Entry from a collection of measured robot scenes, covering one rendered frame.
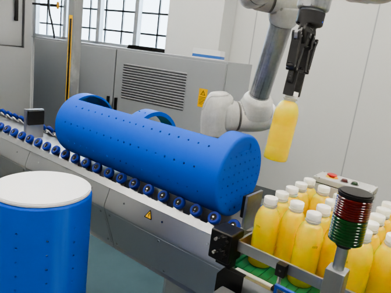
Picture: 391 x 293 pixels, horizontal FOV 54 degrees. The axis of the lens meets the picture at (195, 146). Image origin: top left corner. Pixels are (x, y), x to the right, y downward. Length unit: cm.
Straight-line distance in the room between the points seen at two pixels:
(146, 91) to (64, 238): 229
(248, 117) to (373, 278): 109
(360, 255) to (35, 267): 84
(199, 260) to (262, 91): 92
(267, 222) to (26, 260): 66
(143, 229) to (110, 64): 231
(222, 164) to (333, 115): 289
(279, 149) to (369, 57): 289
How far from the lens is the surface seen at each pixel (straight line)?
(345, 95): 395
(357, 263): 103
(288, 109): 111
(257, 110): 191
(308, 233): 105
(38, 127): 222
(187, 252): 133
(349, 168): 403
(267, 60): 181
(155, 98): 324
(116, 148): 146
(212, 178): 118
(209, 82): 297
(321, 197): 130
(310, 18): 112
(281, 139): 111
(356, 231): 76
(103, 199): 158
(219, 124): 189
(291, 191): 121
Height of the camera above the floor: 147
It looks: 13 degrees down
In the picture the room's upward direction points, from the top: 7 degrees clockwise
